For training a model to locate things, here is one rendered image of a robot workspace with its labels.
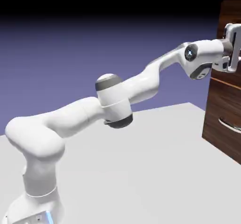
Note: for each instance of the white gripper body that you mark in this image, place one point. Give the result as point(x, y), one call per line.
point(235, 48)

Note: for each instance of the dark wood cabinet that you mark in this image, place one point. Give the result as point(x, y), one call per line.
point(224, 105)

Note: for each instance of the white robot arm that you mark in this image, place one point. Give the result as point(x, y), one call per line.
point(113, 97)

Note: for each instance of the dark wood drawer front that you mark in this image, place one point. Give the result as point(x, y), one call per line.
point(220, 103)
point(227, 12)

